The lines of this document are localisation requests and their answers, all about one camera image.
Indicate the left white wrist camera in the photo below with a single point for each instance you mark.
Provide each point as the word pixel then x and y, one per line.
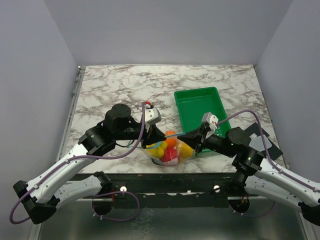
pixel 152 116

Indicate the black digital scale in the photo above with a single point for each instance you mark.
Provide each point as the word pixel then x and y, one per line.
pixel 257 142

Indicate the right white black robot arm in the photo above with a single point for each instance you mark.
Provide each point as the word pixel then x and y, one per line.
pixel 255 175

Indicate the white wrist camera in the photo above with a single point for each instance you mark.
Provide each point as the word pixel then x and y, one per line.
pixel 210 121
pixel 152 116

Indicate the yellow lemon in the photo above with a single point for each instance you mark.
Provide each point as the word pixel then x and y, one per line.
pixel 185 151

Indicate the clear zip bag teal zipper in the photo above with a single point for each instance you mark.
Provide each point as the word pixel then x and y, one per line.
pixel 172 163

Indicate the yellow banana bunch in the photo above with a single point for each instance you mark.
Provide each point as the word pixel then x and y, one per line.
pixel 157 150

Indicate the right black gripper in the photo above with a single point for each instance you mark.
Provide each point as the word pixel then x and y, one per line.
pixel 195 136

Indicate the aluminium frame rail left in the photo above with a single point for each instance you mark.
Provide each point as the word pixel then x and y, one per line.
pixel 75 96

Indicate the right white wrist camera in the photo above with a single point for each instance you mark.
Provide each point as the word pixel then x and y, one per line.
pixel 210 121

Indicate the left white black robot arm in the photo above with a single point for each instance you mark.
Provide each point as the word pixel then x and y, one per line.
pixel 42 195

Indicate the orange fruit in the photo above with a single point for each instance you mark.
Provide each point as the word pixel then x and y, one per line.
pixel 171 140

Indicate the red apple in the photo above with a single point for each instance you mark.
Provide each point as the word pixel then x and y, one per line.
pixel 169 155

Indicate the green plastic tray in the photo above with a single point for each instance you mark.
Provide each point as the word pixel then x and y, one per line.
pixel 194 103

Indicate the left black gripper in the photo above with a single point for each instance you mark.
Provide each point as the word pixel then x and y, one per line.
pixel 154 135

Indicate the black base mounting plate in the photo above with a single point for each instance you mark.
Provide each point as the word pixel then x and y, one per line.
pixel 179 190

